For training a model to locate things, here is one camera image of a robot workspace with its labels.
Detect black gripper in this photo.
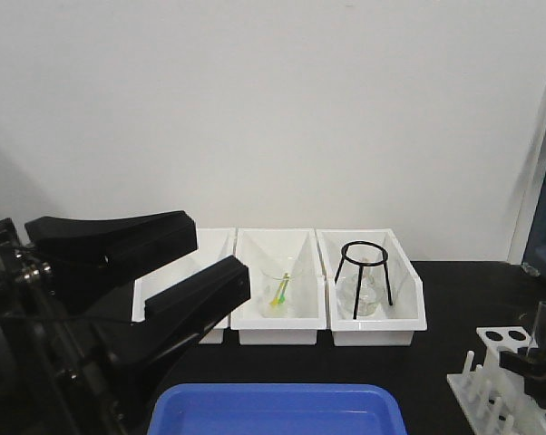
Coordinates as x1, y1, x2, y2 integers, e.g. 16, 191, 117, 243
0, 210, 198, 434

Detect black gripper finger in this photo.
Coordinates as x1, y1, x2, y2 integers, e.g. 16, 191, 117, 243
90, 256, 250, 434
499, 349, 546, 404

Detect clear glass test tube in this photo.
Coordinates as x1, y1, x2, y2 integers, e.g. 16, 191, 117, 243
527, 300, 546, 355

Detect white test tube rack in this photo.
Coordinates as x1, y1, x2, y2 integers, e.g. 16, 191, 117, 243
446, 326, 546, 434

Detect blue plastic tray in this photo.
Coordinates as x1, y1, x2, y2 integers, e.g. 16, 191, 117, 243
147, 383, 406, 434

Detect left white storage bin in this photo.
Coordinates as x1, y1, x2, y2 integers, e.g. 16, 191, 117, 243
132, 227, 237, 322

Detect white storage bin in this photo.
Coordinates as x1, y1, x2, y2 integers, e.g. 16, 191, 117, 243
132, 227, 237, 322
316, 228, 427, 347
230, 228, 327, 345

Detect glass beaker with droppers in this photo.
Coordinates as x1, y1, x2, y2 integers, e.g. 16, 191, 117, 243
259, 270, 293, 318

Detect middle white storage bin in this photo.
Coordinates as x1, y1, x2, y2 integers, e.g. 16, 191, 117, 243
230, 228, 327, 345

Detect right white storage bin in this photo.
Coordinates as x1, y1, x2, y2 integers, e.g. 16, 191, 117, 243
316, 228, 427, 347

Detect round glass flask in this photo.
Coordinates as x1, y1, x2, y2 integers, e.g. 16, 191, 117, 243
336, 261, 385, 320

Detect black metal tripod stand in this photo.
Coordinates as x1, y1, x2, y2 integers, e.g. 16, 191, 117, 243
334, 240, 394, 320

